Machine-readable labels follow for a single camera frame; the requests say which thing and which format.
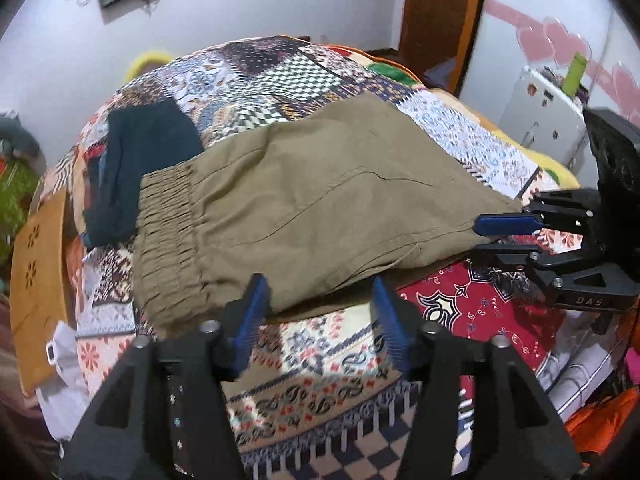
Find wooden headboard with cutouts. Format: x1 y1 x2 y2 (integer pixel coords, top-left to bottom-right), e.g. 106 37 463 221
9 186 77 397

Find white cloth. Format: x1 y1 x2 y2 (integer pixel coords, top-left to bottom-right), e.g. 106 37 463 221
39 319 97 442

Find patchwork printed blanket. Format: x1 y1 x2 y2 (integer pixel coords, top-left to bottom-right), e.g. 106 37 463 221
30 35 576 480

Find orange fabric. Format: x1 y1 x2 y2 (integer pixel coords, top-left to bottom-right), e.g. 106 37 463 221
564 384 640 457

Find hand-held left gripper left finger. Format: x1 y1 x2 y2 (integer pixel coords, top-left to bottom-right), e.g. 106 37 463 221
60 273 271 480

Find dark teal garment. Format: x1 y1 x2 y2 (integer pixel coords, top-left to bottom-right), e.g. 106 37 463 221
82 97 206 249

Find white appliance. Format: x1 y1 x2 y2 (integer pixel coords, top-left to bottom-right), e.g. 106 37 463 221
499 65 592 167

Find wooden door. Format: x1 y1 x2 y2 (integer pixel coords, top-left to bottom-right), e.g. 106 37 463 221
399 0 489 87

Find olive khaki pants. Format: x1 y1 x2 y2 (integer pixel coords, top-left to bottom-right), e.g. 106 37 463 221
132 92 524 339

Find white striped sheet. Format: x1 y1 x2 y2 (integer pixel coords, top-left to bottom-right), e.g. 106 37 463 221
534 309 628 422

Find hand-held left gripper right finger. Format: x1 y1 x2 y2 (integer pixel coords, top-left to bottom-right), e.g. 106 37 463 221
372 275 584 480

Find green bottle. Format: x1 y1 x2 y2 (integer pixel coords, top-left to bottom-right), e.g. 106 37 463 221
562 52 589 97

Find yellow blanket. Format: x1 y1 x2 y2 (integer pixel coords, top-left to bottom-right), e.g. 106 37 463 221
492 119 582 188

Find green cloth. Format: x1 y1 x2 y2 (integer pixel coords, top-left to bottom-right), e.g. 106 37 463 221
0 154 42 266

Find yellow plush pillow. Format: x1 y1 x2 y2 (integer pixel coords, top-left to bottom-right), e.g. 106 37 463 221
124 50 174 82

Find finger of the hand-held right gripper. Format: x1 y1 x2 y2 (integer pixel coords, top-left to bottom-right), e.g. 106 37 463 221
472 241 640 312
474 188 602 237

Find pink heart wall decoration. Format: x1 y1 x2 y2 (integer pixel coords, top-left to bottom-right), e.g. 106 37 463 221
486 0 640 127

